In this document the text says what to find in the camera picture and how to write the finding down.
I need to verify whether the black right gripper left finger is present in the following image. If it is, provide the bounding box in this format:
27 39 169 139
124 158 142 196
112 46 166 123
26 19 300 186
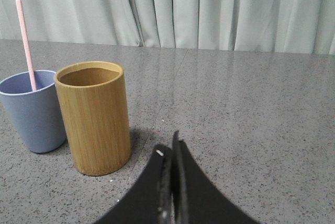
96 144 172 223

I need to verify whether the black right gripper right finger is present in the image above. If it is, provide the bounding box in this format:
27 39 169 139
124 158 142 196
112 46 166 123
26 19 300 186
172 130 257 223

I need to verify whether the blue cup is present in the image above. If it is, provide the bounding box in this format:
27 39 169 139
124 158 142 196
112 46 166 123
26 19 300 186
1 70 66 153

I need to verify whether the pink chopstick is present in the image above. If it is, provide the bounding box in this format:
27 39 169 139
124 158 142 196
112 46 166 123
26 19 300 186
15 0 37 91

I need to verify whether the bamboo cylinder holder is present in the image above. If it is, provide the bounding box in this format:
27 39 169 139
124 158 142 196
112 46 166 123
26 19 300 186
54 61 131 176

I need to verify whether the pale green curtain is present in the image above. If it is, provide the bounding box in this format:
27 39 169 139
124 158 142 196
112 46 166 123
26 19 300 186
1 0 334 54

